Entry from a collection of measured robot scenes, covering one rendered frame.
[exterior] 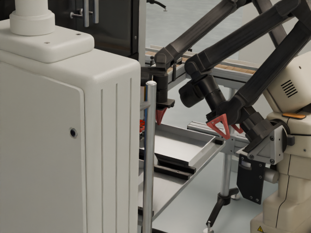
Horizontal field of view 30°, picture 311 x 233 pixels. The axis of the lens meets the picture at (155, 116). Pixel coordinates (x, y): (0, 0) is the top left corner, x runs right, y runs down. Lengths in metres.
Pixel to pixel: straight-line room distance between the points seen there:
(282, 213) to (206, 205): 1.68
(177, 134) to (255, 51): 1.38
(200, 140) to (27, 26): 1.30
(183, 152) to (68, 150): 1.15
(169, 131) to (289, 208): 0.72
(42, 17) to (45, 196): 0.40
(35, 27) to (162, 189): 0.96
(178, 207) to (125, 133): 2.38
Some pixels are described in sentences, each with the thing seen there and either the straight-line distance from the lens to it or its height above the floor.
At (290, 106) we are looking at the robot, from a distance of 1.85.
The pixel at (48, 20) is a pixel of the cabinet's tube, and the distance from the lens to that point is 1.30.
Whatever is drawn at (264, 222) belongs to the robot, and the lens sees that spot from 2.07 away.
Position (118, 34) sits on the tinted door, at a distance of 2.29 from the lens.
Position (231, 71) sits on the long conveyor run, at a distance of 3.13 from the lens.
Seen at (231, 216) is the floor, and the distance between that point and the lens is 3.58.
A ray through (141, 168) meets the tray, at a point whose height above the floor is 0.88.
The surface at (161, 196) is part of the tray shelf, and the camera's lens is 2.03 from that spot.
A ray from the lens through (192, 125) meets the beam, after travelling 3.37.
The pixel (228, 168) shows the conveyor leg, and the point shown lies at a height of 0.33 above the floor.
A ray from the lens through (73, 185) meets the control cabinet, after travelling 1.25.
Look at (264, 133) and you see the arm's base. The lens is 1.74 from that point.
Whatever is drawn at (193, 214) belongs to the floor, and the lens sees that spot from 3.57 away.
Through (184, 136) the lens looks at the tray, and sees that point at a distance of 2.46.
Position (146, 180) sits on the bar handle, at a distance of 1.41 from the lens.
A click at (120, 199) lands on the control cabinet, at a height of 1.24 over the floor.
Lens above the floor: 1.93
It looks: 23 degrees down
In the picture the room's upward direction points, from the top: 2 degrees clockwise
